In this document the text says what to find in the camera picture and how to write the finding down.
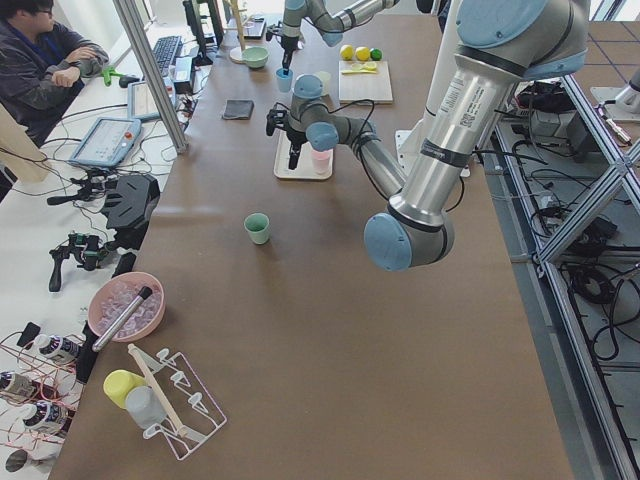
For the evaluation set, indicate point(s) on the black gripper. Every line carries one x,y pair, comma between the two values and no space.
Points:
294,135
289,46

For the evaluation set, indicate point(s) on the blue plastic cup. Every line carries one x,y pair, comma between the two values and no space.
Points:
284,78

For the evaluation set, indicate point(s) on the pink plastic cup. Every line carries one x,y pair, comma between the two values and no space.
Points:
321,161

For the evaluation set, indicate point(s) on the green plastic cup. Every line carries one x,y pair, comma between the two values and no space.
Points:
257,226

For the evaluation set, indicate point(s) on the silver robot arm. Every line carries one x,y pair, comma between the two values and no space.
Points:
330,26
500,43

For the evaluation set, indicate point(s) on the cream rabbit tray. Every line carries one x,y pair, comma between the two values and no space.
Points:
304,170

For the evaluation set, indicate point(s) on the green ceramic bowl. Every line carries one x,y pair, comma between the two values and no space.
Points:
255,57

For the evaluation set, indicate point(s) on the pale yellow plastic cup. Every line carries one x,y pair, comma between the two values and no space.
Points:
325,79

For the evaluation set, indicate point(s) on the grey folded cloth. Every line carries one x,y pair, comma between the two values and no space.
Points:
236,109

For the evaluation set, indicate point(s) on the wooden stand with base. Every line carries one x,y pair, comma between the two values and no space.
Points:
236,31

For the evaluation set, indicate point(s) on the whole yellow lemon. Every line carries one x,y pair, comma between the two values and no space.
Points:
347,52

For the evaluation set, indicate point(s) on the yellow plastic knife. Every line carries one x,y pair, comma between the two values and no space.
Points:
358,72

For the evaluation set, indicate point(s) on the green lime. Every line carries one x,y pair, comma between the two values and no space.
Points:
376,54

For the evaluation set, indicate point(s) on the wooden cutting board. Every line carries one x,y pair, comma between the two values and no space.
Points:
358,87

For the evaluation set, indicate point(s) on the black keyboard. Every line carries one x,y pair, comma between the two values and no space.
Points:
165,51

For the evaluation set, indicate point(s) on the blue teach pendant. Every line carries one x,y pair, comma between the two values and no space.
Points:
140,103
107,143

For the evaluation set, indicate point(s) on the metal cylinder tool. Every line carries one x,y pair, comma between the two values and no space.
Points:
144,293

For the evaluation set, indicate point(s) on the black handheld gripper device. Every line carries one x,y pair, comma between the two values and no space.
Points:
88,251

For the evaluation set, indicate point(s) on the pink bowl of ice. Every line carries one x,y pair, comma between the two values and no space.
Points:
116,295

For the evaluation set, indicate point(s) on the seated person in hoodie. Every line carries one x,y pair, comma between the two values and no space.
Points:
43,65

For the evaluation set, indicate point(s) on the yellow cup on rack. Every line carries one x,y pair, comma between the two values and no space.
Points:
119,383

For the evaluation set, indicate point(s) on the grey cup on rack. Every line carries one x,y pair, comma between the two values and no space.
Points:
144,407

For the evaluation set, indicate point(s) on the wooden stick on rack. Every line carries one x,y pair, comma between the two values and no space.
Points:
149,367

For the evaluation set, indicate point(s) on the aluminium frame post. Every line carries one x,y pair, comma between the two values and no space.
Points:
133,27

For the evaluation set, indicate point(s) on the white wire cup rack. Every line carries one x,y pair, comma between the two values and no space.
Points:
191,399

